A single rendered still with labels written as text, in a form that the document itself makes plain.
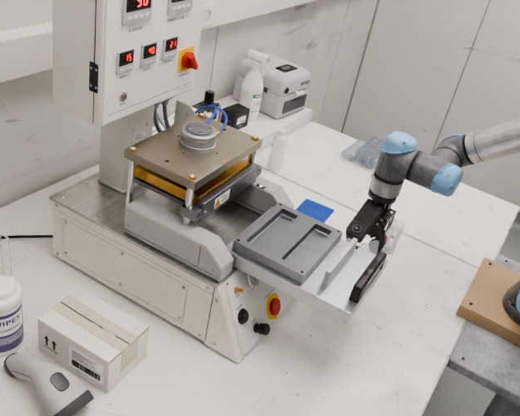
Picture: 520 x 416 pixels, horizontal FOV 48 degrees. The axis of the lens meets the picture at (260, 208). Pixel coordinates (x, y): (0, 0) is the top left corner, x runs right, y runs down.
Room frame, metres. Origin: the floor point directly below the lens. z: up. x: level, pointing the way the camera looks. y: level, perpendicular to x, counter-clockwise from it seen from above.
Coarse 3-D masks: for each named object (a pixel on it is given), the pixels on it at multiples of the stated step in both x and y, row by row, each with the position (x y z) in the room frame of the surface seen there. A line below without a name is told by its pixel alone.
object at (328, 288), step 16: (352, 240) 1.04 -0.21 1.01; (240, 256) 0.96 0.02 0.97; (336, 256) 1.03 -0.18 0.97; (352, 256) 1.04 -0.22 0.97; (368, 256) 1.05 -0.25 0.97; (256, 272) 0.94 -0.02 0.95; (272, 272) 0.93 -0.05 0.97; (320, 272) 0.96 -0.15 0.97; (336, 272) 0.96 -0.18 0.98; (352, 272) 0.98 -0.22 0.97; (288, 288) 0.91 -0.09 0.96; (304, 288) 0.90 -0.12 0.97; (320, 288) 0.91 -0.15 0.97; (336, 288) 0.92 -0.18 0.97; (368, 288) 0.94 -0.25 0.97; (320, 304) 0.88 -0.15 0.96; (336, 304) 0.87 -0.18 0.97; (352, 304) 0.88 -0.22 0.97
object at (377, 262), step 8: (376, 256) 1.00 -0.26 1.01; (384, 256) 1.01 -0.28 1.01; (376, 264) 0.97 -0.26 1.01; (368, 272) 0.94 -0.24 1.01; (360, 280) 0.91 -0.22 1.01; (368, 280) 0.92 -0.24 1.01; (352, 288) 0.90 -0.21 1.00; (360, 288) 0.89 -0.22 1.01; (352, 296) 0.89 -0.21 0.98; (360, 296) 0.89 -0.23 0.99
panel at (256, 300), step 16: (240, 272) 0.97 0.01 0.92; (240, 288) 0.96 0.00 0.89; (256, 288) 1.00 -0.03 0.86; (272, 288) 1.05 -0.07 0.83; (240, 304) 0.94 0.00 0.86; (256, 304) 0.98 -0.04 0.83; (288, 304) 1.09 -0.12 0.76; (256, 320) 0.96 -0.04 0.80; (272, 320) 1.01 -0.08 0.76; (240, 336) 0.90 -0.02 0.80; (256, 336) 0.95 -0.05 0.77
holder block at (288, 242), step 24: (264, 216) 1.08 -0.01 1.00; (288, 216) 1.13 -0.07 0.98; (240, 240) 0.98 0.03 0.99; (264, 240) 1.02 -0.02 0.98; (288, 240) 1.01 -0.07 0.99; (312, 240) 1.05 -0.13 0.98; (336, 240) 1.06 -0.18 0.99; (264, 264) 0.94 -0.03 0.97; (288, 264) 0.93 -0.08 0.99; (312, 264) 0.95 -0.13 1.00
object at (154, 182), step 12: (144, 168) 1.07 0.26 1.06; (228, 168) 1.15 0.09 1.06; (240, 168) 1.16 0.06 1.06; (144, 180) 1.06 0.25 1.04; (156, 180) 1.05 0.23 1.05; (168, 180) 1.05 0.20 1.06; (216, 180) 1.09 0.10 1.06; (228, 180) 1.11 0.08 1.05; (156, 192) 1.05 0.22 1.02; (168, 192) 1.04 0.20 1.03; (180, 192) 1.03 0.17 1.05; (204, 192) 1.03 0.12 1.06; (180, 204) 1.03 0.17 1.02; (192, 204) 1.02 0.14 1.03
